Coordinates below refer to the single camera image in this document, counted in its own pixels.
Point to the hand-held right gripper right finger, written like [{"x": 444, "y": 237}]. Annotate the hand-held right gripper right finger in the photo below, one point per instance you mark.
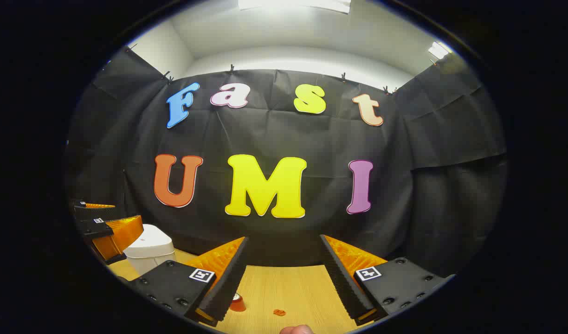
[{"x": 342, "y": 278}]

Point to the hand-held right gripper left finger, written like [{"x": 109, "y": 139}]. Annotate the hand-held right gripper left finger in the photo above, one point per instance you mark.
[{"x": 230, "y": 283}]

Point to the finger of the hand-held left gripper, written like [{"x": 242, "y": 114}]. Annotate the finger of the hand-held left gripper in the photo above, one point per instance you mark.
[
  {"x": 117, "y": 236},
  {"x": 96, "y": 214}
]

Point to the red pop can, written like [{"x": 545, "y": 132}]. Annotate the red pop can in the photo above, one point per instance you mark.
[{"x": 238, "y": 305}]

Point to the white desktop garbage bin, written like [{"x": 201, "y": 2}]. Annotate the white desktop garbage bin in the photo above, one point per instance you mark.
[{"x": 149, "y": 246}]

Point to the small orange paper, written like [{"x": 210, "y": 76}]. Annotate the small orange paper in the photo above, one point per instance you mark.
[{"x": 279, "y": 312}]

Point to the wooden desktop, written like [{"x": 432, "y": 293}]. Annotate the wooden desktop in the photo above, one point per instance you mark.
[{"x": 288, "y": 287}]

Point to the black backdrop cloth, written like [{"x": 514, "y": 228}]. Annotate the black backdrop cloth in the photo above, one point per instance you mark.
[{"x": 321, "y": 139}]

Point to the ceiling light panel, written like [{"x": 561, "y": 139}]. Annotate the ceiling light panel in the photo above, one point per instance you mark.
[
  {"x": 293, "y": 4},
  {"x": 439, "y": 50}
]

